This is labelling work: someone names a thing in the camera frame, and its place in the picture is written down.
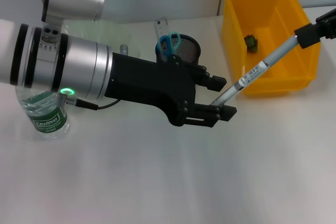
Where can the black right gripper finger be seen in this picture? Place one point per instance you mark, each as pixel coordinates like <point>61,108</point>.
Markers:
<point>328,17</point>
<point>308,35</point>

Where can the blue scissors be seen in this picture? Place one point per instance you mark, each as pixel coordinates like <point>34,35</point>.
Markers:
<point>168,48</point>

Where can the pale green glass fruit plate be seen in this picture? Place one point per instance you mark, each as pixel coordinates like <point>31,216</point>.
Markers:
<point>118,35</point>

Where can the yellow plastic bin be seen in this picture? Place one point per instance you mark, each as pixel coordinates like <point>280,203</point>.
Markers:
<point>236,24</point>

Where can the grey and clear pen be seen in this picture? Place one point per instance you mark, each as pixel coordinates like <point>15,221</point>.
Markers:
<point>252,73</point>

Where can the green plastic scrap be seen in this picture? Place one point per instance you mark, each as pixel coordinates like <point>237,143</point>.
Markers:
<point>251,43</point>

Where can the transparent plastic ruler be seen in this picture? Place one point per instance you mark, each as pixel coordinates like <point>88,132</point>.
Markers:
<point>161,26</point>

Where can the black mesh cup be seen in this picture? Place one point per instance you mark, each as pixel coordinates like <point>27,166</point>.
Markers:
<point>193,51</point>

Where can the clear green-labelled water bottle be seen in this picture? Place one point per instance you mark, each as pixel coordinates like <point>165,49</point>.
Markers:
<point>47,124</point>

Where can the white and silver left arm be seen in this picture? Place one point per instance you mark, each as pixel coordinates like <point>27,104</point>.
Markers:
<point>39,56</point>

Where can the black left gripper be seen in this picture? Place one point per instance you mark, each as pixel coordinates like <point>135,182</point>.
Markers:
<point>152,85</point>

